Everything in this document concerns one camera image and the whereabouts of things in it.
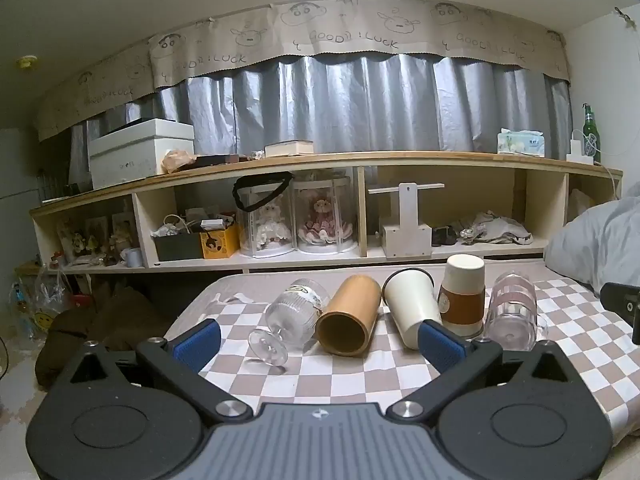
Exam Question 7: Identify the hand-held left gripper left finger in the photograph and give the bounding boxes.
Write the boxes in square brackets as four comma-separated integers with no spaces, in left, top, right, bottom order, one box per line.
[50,319,254,424]

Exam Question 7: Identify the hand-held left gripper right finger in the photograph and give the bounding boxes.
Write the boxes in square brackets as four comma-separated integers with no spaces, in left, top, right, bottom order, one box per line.
[388,319,587,423]

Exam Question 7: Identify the brown sleeved paper cup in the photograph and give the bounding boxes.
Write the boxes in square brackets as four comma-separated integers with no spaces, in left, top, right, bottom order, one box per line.
[437,253,486,339]

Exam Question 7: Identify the white paper cup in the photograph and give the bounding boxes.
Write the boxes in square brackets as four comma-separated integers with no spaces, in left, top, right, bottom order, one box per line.
[382,268,444,350]

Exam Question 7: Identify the tan cylindrical cup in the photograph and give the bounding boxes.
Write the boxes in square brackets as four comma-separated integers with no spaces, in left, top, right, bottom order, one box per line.
[314,273,384,358]

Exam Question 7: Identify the clear stemmed glass cup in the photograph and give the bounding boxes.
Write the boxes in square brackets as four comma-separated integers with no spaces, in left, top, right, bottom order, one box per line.
[247,278,331,367]

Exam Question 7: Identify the grey pillow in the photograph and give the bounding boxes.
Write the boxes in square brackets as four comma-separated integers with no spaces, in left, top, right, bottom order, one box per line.
[543,195,640,297]

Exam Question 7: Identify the clear pink striped glass mug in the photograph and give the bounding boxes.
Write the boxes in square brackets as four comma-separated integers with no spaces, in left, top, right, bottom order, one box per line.
[483,270,549,352]

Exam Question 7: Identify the brown checked blanket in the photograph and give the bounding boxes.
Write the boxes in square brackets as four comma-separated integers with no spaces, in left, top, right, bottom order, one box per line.
[164,262,640,442]

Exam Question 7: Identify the dark brown cloth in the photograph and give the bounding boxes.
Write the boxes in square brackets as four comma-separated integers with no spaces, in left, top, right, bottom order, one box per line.
[34,282,177,389]

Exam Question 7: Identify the dark grey storage bin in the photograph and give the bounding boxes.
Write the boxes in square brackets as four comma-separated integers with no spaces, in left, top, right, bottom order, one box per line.
[152,230,204,262]

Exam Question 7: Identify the yellow box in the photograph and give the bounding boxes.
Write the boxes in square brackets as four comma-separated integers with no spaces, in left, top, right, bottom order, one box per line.
[199,224,242,260]

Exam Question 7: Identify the dark shoes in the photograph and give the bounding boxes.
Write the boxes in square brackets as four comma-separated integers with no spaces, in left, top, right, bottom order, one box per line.
[431,225,459,247]

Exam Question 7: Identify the wooden stand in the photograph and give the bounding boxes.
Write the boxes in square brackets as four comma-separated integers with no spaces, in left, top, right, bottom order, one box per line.
[367,182,446,261]

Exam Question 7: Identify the crumpled grey cloth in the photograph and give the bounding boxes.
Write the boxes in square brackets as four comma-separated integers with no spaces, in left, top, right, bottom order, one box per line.
[459,209,537,247]

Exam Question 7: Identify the white doll in clear case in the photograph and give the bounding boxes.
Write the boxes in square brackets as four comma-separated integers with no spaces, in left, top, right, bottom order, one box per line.
[235,180,297,259]

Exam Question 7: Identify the framed pictures with figurines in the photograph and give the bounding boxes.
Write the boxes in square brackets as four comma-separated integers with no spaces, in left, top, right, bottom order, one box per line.
[54,211,137,267]

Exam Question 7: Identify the clear smiley plastic bag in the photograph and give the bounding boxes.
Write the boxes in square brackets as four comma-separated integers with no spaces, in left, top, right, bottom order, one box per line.
[9,264,68,343]

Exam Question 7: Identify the white charger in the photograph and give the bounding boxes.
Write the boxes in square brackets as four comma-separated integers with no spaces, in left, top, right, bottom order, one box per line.
[565,129,596,164]

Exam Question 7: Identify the pink doll in clear case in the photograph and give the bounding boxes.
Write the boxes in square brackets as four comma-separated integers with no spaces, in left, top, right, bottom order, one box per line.
[292,175,360,257]

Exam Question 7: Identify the green glass bottle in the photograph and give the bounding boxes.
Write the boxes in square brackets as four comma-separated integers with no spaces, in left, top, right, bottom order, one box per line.
[580,102,602,164]

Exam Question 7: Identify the long wooden shelf unit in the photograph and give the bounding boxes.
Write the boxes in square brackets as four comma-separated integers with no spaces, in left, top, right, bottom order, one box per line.
[29,152,624,274]

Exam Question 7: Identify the crumpled pink plastic bag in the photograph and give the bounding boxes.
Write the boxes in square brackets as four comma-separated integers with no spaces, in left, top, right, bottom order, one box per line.
[160,148,197,175]

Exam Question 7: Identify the tissue packet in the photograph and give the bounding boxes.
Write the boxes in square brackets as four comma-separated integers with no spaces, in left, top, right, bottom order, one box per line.
[496,128,546,156]

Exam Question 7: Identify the large white box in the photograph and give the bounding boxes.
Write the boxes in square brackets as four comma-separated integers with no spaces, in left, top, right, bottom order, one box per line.
[88,118,196,190]

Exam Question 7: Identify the closed book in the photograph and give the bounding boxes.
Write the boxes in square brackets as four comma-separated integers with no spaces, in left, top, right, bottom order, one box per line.
[263,139,315,159]

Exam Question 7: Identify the flat black box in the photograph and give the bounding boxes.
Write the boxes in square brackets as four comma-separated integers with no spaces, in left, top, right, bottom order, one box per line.
[102,117,177,137]

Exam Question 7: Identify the grey curtain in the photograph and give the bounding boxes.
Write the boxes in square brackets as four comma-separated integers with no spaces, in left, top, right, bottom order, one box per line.
[69,52,574,182]

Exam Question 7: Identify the black strap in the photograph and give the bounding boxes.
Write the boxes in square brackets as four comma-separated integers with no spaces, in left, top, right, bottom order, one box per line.
[232,170,295,215]

